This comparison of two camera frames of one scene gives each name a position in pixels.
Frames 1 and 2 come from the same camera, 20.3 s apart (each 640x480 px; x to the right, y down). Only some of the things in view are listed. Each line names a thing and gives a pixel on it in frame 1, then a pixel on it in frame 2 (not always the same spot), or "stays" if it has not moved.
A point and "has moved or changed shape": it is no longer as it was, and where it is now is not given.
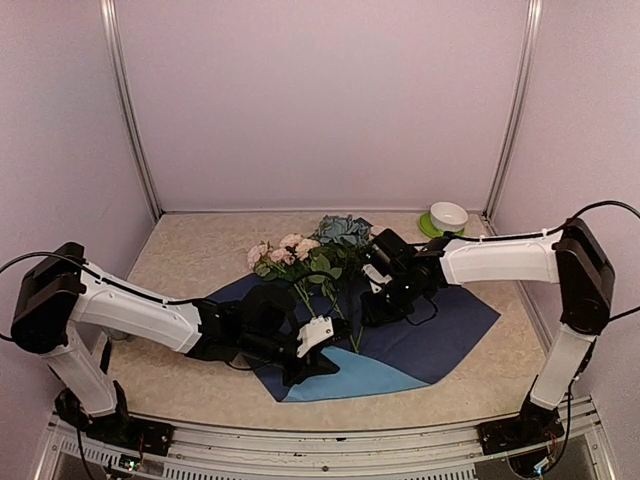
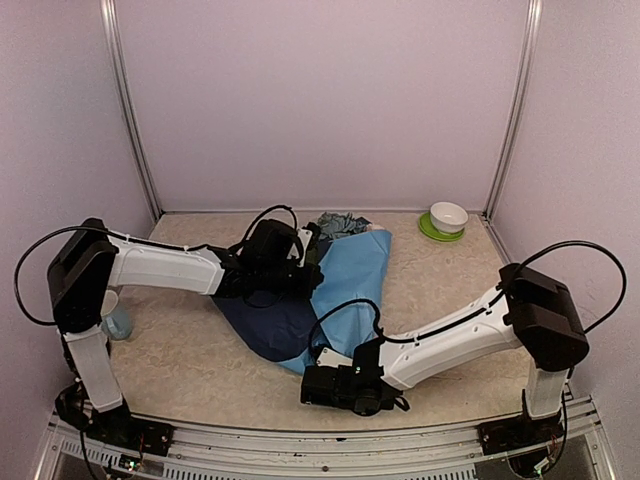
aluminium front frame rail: (75, 451) stays
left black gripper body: (258, 344) to (274, 279)
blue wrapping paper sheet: (387, 356) has moved or changed shape
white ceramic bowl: (448, 216) stays
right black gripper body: (394, 305) to (368, 413)
